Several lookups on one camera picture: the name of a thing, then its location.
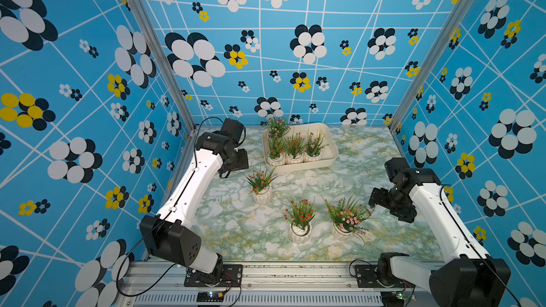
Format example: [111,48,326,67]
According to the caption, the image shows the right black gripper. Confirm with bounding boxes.
[367,186,412,220]

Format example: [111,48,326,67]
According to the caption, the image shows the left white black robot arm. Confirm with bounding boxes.
[139,127,249,284]

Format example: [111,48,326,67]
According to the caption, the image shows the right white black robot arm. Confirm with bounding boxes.
[369,158,511,306]

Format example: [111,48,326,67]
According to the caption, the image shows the front right pink potted gypsophila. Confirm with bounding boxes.
[324,195,373,238]

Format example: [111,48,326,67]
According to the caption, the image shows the white plastic storage box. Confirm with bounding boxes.
[274,123,339,174]

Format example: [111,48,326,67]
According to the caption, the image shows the right controller board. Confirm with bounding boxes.
[381,292,406,307]

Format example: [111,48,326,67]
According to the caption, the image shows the controller board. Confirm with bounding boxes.
[196,291,225,304]
[381,292,406,307]

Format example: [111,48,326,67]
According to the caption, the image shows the left controller board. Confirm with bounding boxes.
[196,291,225,304]

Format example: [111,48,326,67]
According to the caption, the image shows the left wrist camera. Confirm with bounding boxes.
[220,118,246,145]

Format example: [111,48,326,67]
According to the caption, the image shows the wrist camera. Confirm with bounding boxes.
[385,157,409,183]
[220,118,246,145]

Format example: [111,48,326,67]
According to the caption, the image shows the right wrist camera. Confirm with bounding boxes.
[385,157,409,183]

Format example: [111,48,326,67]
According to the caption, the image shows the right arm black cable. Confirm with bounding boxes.
[434,195,523,307]

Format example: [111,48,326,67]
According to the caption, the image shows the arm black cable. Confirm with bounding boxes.
[114,117,225,298]
[434,195,523,307]

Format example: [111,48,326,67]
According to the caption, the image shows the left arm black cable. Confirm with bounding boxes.
[114,117,225,298]

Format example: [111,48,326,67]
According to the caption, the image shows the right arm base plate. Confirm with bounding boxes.
[350,262,415,291]

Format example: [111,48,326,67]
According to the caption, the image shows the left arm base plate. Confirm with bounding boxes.
[183,264,244,288]

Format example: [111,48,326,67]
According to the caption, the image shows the aluminium front rail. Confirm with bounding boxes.
[114,260,437,306]

